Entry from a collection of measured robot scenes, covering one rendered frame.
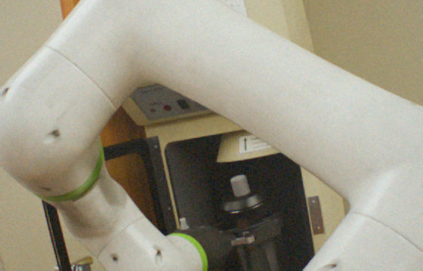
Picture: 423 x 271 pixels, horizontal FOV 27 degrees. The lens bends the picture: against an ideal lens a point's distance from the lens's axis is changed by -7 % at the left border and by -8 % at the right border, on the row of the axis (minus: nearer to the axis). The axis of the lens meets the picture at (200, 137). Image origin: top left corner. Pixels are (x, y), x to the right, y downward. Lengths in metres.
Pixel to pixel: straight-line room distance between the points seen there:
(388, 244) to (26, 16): 1.82
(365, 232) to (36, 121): 0.36
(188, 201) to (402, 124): 1.04
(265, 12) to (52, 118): 0.77
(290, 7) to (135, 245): 0.55
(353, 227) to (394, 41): 1.27
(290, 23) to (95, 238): 0.54
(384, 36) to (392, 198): 1.27
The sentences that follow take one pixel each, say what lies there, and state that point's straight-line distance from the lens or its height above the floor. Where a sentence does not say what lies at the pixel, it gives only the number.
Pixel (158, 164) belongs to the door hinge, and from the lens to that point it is 1.75.
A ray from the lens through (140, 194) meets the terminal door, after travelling 1.70.
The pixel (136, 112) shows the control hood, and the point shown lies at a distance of 1.70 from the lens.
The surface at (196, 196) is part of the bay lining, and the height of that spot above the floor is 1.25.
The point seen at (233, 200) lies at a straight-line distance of 1.63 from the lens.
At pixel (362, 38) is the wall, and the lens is 2.02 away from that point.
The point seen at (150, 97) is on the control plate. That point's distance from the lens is 1.66.
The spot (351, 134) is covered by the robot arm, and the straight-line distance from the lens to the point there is 0.80.
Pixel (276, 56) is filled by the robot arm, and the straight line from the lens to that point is 0.87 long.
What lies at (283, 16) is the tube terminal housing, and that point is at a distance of 1.62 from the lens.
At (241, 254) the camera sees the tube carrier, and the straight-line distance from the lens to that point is 1.66.
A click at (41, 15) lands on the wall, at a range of 2.41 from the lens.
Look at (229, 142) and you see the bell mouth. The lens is 1.72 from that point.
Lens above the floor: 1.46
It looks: 3 degrees down
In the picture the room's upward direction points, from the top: 11 degrees counter-clockwise
